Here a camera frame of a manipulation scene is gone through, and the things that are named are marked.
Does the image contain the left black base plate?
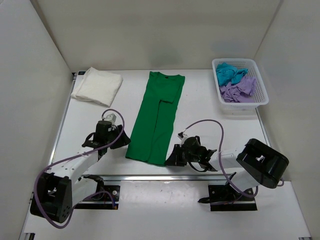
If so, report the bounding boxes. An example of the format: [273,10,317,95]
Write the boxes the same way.
[75,185,121,210]

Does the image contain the teal t-shirt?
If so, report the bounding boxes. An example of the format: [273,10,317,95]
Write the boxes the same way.
[215,62,248,87]

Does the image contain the lilac t-shirt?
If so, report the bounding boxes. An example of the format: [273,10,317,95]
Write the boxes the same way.
[219,76,257,103]

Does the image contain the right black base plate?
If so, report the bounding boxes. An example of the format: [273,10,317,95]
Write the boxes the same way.
[198,185,258,212]

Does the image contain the white plastic basket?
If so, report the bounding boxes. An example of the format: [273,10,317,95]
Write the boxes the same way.
[212,58,269,111]

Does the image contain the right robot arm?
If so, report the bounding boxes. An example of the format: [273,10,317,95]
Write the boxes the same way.
[164,132,289,200]

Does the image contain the folded white t-shirt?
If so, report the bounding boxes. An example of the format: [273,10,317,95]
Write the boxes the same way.
[71,67,123,107]

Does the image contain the green t-shirt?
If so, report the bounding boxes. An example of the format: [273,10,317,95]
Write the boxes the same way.
[125,71,186,166]

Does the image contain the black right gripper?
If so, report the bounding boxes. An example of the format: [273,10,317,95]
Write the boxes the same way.
[164,144,200,167]

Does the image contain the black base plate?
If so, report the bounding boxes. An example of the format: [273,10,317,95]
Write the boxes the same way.
[75,185,121,210]
[198,185,258,212]

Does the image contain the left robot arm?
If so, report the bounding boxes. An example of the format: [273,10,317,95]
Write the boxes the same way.
[30,120,131,224]

